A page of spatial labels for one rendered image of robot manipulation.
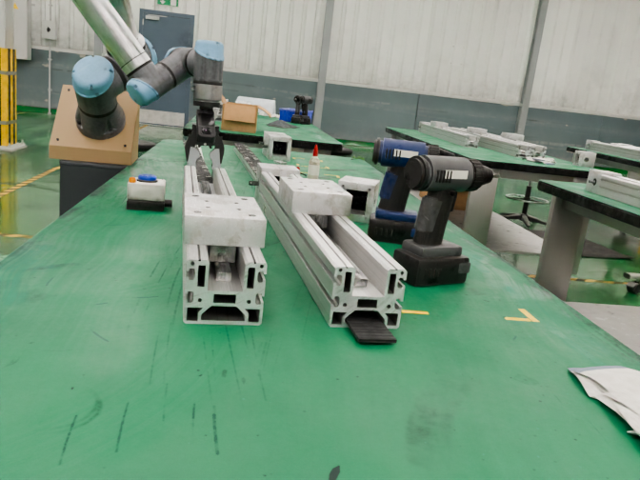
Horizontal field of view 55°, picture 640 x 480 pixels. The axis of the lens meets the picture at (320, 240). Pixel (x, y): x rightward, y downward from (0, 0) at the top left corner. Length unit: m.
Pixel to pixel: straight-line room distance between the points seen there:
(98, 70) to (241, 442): 1.52
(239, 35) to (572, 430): 12.02
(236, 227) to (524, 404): 0.42
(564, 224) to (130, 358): 2.61
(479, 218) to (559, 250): 0.92
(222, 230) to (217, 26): 11.73
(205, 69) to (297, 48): 10.88
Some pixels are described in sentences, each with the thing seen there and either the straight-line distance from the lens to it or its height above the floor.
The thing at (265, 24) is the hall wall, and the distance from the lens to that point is 12.56.
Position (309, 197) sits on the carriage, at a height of 0.89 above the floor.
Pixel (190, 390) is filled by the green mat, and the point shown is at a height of 0.78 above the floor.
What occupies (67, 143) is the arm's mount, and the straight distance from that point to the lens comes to 2.09.
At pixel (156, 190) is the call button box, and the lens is 1.41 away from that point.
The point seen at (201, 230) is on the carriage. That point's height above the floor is 0.88.
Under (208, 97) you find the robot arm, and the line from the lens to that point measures 1.67.
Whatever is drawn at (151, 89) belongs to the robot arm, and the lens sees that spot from 1.69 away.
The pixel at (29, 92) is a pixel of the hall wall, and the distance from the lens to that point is 13.13.
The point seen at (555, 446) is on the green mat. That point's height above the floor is 0.78.
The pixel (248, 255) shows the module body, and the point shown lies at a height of 0.86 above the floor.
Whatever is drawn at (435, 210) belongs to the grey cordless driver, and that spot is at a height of 0.91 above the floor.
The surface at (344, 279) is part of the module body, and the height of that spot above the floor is 0.85.
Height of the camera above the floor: 1.09
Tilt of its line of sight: 14 degrees down
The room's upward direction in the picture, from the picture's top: 7 degrees clockwise
